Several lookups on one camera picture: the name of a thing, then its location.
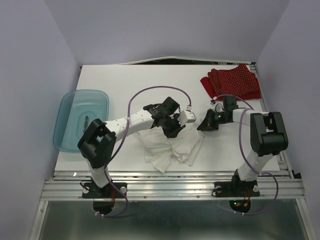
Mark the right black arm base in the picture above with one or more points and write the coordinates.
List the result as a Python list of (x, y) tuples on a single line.
[(239, 191)]

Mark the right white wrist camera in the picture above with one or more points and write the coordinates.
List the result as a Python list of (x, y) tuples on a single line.
[(217, 106)]

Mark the aluminium rail frame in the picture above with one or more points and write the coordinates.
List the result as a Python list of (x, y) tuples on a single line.
[(170, 186)]

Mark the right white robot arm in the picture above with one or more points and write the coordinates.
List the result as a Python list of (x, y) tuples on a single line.
[(268, 136)]

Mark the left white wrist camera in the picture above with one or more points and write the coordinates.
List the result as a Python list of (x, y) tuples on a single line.
[(186, 117)]

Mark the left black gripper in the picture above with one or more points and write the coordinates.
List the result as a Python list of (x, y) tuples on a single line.
[(173, 133)]

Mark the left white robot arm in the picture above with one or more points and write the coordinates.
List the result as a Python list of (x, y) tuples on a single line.
[(98, 141)]

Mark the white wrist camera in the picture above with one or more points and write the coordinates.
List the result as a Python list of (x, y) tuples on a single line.
[(186, 117), (217, 106)]

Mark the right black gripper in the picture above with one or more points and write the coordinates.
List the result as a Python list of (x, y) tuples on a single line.
[(208, 123)]

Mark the white ruffled skirt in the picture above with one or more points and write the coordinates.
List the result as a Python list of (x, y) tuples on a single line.
[(160, 150)]

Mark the teal plastic bin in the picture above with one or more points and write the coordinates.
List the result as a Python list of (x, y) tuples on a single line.
[(77, 110)]

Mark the red polka dot skirt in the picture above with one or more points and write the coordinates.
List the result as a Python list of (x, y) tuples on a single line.
[(239, 81)]

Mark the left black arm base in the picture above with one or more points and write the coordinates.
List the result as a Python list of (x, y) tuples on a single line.
[(109, 201)]

